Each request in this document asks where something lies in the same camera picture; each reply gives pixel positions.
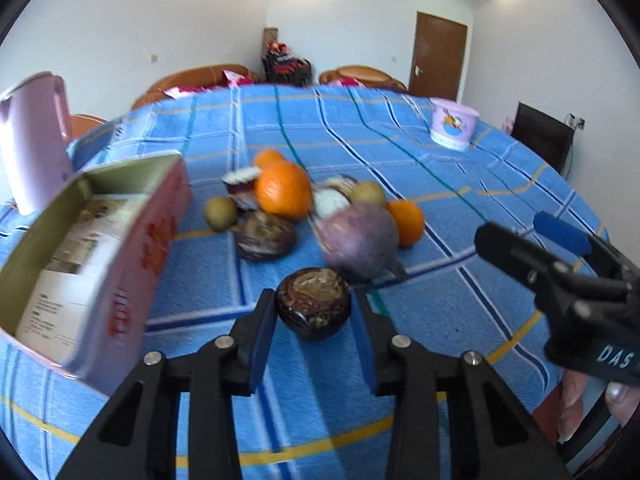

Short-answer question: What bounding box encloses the large orange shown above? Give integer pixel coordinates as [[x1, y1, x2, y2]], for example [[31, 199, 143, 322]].
[[255, 160, 312, 222]]

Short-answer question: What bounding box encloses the dark chairs stack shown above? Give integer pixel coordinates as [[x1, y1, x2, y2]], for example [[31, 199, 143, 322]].
[[262, 27, 312, 88]]

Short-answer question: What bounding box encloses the right kiwi fruit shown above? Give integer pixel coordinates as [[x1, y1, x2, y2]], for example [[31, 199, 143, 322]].
[[349, 180, 387, 208]]

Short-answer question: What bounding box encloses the pink metal tin box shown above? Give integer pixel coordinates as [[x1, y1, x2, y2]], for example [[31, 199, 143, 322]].
[[1, 152, 192, 394]]

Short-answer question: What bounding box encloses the brown leather sofa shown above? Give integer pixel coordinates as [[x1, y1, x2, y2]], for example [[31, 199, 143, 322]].
[[131, 64, 260, 110]]

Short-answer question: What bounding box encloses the dark round fruit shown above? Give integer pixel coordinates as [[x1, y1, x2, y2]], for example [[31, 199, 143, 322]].
[[274, 266, 352, 341]]

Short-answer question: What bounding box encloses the dark mangosteen fruit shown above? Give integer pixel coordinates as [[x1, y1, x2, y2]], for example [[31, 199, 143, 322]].
[[234, 210, 297, 262]]

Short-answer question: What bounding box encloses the left kiwi fruit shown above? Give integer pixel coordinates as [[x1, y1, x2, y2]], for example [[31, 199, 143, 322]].
[[203, 196, 238, 232]]

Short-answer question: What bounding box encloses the right cut mangosteen half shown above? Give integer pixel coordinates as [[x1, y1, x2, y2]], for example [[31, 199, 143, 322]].
[[310, 174, 358, 219]]

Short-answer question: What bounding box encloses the kiwi fruit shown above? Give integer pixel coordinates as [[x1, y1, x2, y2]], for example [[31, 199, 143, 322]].
[[349, 180, 387, 208], [203, 196, 238, 232]]

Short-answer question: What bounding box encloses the brown leather armchair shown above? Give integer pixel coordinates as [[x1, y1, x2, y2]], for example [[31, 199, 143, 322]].
[[318, 65, 407, 92]]

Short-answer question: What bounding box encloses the pink cartoon cup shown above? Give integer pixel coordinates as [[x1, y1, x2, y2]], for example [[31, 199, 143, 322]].
[[430, 98, 480, 151]]

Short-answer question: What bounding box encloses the orange chair near kettle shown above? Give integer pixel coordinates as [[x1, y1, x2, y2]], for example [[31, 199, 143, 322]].
[[70, 114, 106, 140]]

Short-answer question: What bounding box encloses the purple round fruit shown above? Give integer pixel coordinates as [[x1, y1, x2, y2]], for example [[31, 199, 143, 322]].
[[314, 203, 408, 282]]

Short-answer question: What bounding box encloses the black television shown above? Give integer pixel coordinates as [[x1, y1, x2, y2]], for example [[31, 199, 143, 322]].
[[511, 103, 575, 174]]

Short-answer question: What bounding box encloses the left cut mangosteen half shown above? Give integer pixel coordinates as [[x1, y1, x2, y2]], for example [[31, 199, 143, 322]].
[[222, 166, 262, 210]]

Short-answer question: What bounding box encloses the right orange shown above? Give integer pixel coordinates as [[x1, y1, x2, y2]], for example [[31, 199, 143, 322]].
[[387, 200, 425, 248]]

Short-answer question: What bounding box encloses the small orange behind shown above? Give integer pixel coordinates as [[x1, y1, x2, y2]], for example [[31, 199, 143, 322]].
[[252, 148, 286, 169]]

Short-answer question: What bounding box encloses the brown wooden door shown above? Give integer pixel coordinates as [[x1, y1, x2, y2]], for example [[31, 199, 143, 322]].
[[409, 12, 468, 101]]

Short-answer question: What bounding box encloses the pink electric kettle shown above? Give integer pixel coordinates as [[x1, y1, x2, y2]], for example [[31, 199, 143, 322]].
[[1, 72, 74, 216]]

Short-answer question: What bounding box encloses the cut mangosteen half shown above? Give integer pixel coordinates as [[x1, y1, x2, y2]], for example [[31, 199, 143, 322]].
[[310, 174, 358, 219], [222, 166, 262, 210]]

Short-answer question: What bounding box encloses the person's hand holding gripper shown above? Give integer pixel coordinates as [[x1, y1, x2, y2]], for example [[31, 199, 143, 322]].
[[555, 369, 640, 442]]

